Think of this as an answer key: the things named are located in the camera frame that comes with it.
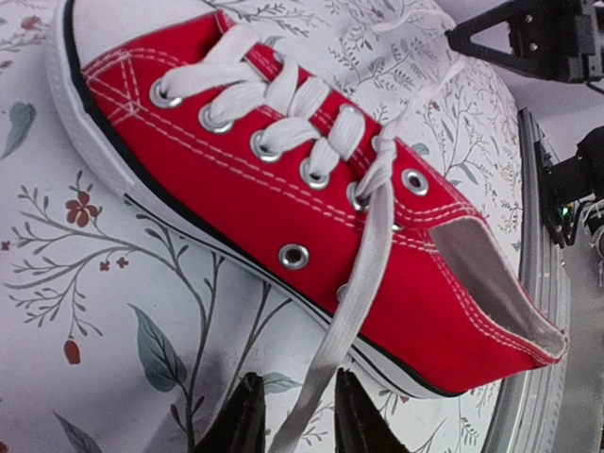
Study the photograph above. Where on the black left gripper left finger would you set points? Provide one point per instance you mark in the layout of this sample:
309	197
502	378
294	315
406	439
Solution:
240	425

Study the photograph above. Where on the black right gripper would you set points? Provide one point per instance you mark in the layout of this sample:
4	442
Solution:
561	38

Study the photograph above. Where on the red canvas sneaker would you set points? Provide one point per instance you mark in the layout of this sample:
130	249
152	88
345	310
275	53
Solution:
194	117

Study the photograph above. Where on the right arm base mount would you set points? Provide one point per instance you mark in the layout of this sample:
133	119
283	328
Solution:
564	187

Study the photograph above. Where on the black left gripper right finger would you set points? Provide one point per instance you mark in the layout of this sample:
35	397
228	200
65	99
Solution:
359	427

